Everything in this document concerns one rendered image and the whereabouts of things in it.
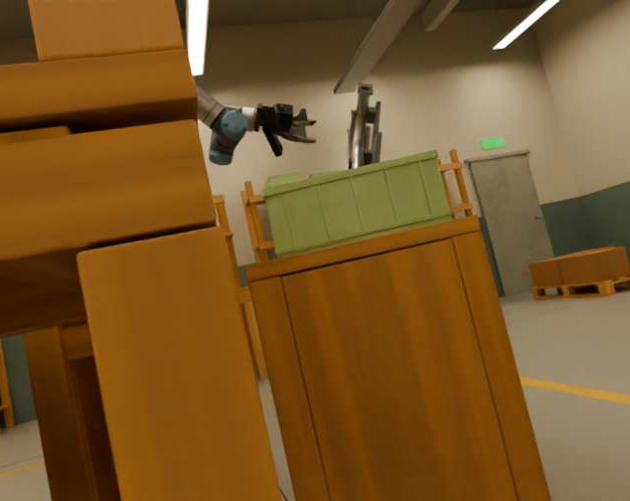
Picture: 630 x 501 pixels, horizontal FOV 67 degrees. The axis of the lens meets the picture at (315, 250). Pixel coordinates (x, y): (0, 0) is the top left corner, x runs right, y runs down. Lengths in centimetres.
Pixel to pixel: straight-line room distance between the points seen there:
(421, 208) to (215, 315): 86
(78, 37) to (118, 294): 17
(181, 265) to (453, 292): 83
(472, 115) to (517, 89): 102
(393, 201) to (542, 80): 830
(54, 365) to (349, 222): 70
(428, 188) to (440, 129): 673
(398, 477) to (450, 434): 14
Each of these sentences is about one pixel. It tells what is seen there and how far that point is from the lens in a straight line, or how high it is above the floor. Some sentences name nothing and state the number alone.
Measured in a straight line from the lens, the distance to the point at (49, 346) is 118.
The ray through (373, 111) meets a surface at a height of 113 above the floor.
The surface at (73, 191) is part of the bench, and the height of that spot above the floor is 80.
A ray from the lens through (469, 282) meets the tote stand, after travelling 109.
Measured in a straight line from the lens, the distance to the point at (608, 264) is 578.
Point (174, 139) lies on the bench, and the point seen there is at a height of 82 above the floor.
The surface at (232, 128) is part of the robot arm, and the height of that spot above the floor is 120.
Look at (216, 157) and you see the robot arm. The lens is 154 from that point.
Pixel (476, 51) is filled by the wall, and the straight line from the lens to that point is 882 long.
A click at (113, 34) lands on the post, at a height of 89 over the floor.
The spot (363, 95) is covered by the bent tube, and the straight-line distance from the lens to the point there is 130.
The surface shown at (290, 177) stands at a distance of 613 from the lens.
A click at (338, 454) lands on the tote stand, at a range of 107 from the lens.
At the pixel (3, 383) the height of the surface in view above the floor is 49.
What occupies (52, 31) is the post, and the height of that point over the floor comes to 90.
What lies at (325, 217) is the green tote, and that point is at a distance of 110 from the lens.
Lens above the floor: 70
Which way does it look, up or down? 5 degrees up
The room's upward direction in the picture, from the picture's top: 13 degrees counter-clockwise
